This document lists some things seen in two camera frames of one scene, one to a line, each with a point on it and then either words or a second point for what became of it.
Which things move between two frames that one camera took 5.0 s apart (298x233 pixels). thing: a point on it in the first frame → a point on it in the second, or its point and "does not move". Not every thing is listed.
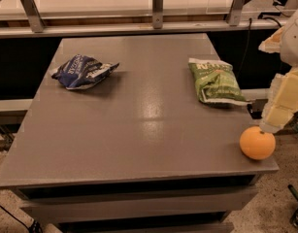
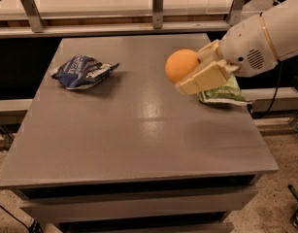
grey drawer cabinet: (139, 152) does not move
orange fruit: (256, 144) → (180, 63)
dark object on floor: (297, 217) does not move
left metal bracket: (31, 10) does not move
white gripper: (294, 43) → (245, 46)
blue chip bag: (82, 72) does not move
